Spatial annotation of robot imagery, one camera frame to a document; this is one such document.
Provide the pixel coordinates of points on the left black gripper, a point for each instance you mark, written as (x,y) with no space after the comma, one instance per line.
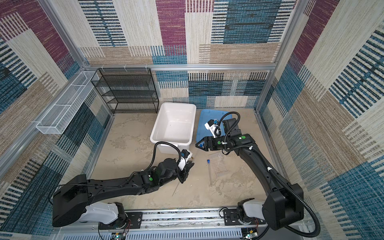
(185,172)

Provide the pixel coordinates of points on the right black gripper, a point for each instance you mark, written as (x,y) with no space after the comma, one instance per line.
(206,140)

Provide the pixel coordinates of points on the blue-capped test tube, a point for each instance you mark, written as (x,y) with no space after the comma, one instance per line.
(210,172)

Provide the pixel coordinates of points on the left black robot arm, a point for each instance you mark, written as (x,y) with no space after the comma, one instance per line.
(82,199)

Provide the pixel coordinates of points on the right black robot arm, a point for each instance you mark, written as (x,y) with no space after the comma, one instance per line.
(285,204)

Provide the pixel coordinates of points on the clear test tube rack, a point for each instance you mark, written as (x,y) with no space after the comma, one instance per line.
(218,163)

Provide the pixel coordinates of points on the blue plastic lid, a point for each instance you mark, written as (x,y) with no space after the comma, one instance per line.
(207,115)

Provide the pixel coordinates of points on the white plastic bin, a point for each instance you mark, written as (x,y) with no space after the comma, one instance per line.
(175,125)

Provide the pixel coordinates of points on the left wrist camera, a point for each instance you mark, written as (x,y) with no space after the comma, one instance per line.
(185,157)

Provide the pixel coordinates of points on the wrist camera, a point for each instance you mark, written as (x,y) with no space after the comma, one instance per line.
(213,127)
(185,157)

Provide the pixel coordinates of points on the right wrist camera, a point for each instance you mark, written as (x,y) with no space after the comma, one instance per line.
(213,127)

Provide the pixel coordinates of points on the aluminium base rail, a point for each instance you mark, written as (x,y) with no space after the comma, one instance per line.
(176,224)

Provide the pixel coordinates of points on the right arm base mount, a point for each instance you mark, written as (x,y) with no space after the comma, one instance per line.
(232,217)

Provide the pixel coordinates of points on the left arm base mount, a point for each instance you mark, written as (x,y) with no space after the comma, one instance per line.
(131,220)

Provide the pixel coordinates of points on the black wire shelf rack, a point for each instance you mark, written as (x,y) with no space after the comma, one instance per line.
(127,90)

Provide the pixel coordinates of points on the white wire wall basket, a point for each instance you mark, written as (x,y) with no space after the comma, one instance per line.
(59,116)

